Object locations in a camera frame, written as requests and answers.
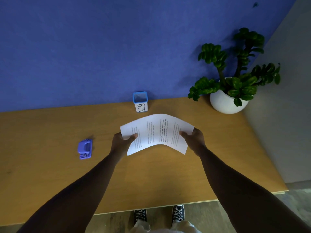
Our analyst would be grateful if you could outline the round white plant pot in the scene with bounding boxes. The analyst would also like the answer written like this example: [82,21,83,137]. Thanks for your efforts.
[210,77,249,115]

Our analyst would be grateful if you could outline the person's right hand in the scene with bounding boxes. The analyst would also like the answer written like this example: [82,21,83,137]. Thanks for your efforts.
[179,128,206,157]

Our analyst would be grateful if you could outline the person's left forearm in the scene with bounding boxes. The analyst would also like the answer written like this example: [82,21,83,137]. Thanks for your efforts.
[17,151,121,233]

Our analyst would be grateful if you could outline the blue and white square bin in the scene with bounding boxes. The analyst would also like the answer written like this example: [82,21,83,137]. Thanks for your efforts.
[132,91,149,113]

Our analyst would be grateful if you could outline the person's black sneaker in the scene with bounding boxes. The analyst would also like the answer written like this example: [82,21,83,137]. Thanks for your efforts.
[172,204,185,222]
[133,209,147,222]

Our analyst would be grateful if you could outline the cream trousers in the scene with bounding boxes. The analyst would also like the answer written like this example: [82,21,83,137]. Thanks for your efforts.
[129,219,202,233]

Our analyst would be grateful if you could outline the white printed paper sheet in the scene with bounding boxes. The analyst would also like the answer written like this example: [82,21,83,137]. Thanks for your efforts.
[120,114,195,156]

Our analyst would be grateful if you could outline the person's right black sneaker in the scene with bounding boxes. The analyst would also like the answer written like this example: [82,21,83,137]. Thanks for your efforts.
[172,204,185,222]

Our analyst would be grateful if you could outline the person's left hand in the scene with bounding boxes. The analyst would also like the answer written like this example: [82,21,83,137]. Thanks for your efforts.
[110,132,138,159]

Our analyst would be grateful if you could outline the purple hole punch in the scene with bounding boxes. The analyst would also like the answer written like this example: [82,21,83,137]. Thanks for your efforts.
[77,139,93,160]

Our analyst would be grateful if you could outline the person's right forearm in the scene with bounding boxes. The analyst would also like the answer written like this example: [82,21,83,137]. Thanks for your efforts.
[198,147,311,233]

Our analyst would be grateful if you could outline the person's left black sneaker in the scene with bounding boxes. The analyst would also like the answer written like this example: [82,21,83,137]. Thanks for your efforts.
[133,209,147,222]

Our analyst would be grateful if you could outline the green leafy plant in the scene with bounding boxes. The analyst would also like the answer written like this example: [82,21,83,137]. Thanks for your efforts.
[187,27,281,107]

